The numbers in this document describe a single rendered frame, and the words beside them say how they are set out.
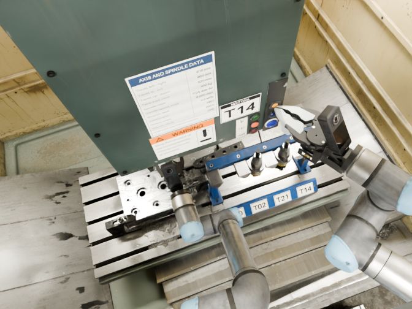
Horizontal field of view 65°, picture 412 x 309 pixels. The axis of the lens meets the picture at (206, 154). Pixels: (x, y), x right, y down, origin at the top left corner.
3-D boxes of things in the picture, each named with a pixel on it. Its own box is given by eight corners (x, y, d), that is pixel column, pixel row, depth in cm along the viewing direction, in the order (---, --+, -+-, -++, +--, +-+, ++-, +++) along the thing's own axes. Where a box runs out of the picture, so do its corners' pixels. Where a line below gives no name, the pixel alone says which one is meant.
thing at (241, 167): (252, 175, 121) (252, 175, 121) (239, 180, 121) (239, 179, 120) (245, 160, 124) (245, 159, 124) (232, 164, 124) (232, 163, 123)
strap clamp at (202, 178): (208, 189, 153) (206, 177, 140) (182, 198, 152) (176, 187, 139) (206, 183, 154) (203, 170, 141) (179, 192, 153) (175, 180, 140)
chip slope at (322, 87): (398, 219, 167) (424, 203, 144) (272, 267, 162) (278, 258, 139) (316, 91, 207) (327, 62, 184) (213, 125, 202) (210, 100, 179)
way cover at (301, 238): (346, 263, 160) (357, 257, 146) (172, 329, 153) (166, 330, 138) (317, 207, 173) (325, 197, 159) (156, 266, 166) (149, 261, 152)
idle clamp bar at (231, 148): (245, 154, 160) (245, 148, 154) (196, 175, 157) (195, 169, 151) (240, 146, 162) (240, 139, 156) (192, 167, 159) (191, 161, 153)
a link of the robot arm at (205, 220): (215, 238, 122) (214, 231, 112) (186, 246, 121) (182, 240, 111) (209, 217, 125) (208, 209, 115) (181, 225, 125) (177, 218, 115)
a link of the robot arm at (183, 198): (171, 208, 108) (195, 200, 109) (168, 196, 110) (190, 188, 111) (175, 214, 115) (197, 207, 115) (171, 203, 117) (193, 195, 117)
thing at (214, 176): (225, 185, 120) (225, 184, 120) (211, 190, 120) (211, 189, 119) (218, 169, 124) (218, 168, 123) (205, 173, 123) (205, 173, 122)
